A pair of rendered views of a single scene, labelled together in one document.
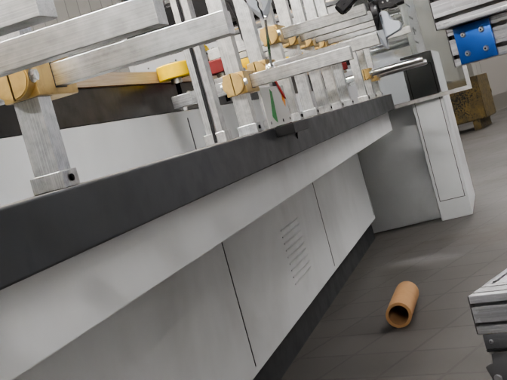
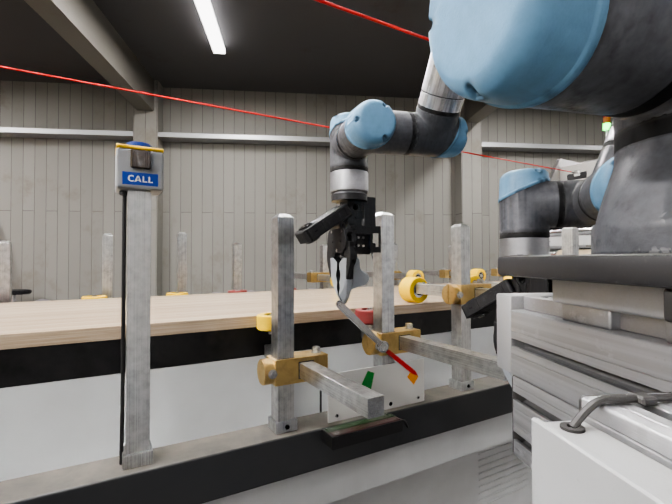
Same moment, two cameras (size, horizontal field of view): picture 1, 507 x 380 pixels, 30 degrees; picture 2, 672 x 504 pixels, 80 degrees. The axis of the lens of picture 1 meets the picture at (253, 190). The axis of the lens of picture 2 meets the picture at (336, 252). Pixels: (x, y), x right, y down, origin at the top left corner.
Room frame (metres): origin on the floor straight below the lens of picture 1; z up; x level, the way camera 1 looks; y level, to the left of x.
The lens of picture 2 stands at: (1.66, -0.67, 1.04)
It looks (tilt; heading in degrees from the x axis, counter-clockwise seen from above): 1 degrees up; 45
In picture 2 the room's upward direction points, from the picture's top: straight up
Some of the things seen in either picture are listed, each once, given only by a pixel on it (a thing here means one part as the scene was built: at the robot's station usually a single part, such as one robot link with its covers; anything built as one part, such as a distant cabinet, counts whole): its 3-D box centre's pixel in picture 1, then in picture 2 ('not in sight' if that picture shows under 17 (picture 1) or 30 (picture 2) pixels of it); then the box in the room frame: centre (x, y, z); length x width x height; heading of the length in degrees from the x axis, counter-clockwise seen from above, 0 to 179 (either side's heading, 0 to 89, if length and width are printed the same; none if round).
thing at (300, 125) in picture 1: (294, 130); (373, 431); (2.31, -0.14, 0.68); 0.22 x 0.05 x 0.05; 164
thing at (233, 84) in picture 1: (240, 84); (292, 367); (2.18, -0.03, 0.82); 0.13 x 0.06 x 0.05; 164
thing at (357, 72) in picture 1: (354, 63); not in sight; (4.09, -0.56, 0.86); 0.03 x 0.03 x 0.48; 74
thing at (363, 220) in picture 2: not in sight; (352, 225); (2.25, -0.14, 1.10); 0.09 x 0.08 x 0.12; 164
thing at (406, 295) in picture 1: (403, 303); not in sight; (3.02, -0.37, 0.04); 0.30 x 0.08 x 0.08; 164
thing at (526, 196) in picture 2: not in sight; (525, 204); (2.35, -0.43, 1.12); 0.09 x 0.08 x 0.11; 116
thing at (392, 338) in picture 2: (261, 72); (390, 340); (2.42, -0.10, 0.84); 0.13 x 0.06 x 0.05; 164
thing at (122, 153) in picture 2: not in sight; (138, 173); (1.91, 0.04, 1.18); 0.07 x 0.07 x 0.08; 74
